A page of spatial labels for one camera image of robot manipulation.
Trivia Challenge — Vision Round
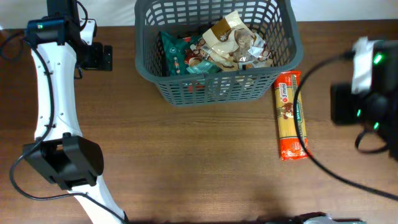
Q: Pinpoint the green Nescafe coffee bag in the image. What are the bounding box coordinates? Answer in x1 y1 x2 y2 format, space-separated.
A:
160 32 200 77

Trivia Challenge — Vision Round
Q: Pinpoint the beige mushroom snack pouch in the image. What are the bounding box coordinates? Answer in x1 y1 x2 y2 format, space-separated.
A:
191 11 273 72

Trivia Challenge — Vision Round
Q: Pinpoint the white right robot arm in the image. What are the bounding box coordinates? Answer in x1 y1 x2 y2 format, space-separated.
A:
293 37 397 159

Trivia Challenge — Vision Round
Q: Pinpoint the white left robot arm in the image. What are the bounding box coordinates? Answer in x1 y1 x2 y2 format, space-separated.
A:
21 0 128 223

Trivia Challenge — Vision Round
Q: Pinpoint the grey plastic lattice basket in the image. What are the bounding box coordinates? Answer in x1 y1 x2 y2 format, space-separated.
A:
135 0 303 106

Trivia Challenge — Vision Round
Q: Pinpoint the glutinous rice bag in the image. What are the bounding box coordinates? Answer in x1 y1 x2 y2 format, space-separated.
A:
188 37 275 73

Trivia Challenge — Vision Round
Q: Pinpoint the San Remo spaghetti packet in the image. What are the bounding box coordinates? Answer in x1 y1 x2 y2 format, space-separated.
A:
273 70 308 161

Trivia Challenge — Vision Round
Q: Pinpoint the mint green packet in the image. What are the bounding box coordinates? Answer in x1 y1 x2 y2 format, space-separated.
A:
187 60 221 74

